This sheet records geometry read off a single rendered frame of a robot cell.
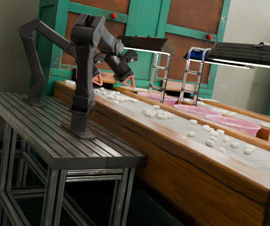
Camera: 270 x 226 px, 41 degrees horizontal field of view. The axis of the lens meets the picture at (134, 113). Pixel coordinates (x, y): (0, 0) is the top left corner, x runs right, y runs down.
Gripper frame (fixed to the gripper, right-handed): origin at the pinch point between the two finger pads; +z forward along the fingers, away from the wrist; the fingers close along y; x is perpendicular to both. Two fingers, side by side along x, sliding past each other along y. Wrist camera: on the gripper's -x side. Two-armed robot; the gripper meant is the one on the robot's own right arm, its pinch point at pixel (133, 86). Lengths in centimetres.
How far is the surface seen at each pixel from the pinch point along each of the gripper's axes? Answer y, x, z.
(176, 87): 77, -47, 62
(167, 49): 4.2, -26.7, 0.8
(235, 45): -43, -30, -3
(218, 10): 83, -114, 45
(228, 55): -44, -25, -2
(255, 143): -54, -10, 27
